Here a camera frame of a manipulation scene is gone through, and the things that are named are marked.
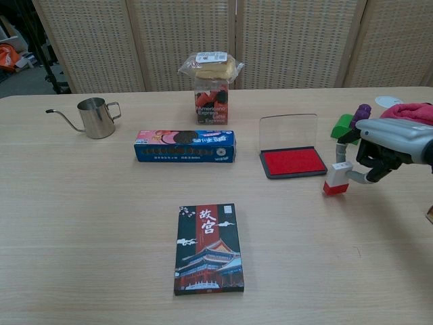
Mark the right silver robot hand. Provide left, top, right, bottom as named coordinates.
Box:
left=334, top=118, right=433, bottom=186

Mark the red white stamp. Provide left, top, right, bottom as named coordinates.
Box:
left=322, top=161, right=353, bottom=197

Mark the red ink pad clear lid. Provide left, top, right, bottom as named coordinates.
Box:
left=258, top=113, right=329, bottom=179

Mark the pink towel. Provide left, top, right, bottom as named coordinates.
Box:
left=378, top=103, right=433, bottom=128

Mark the white round disc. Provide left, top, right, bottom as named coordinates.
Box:
left=374, top=95, right=407, bottom=109

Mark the purple toy block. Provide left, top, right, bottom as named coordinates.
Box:
left=351, top=104, right=372, bottom=129

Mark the green toy block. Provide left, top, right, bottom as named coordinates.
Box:
left=330, top=114, right=360, bottom=147

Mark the Americano Express coffee box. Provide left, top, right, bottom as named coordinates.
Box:
left=193, top=78, right=230, bottom=125

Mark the bagged sliced cake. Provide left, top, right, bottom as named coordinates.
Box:
left=177, top=51, right=245, bottom=83

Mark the blue cookie box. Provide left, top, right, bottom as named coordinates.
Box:
left=133, top=129, right=237, bottom=165

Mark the dark palace print box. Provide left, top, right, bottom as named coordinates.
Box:
left=173, top=202, right=246, bottom=297

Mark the wooden rattan folding screen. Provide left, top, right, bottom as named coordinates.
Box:
left=31, top=0, right=433, bottom=94

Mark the steel gooseneck pitcher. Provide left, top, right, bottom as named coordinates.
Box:
left=45, top=97, right=122, bottom=139

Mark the black tripod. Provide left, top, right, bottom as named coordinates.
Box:
left=16, top=0, right=70, bottom=95

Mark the orange bag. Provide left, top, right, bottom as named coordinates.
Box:
left=0, top=43, right=19, bottom=72

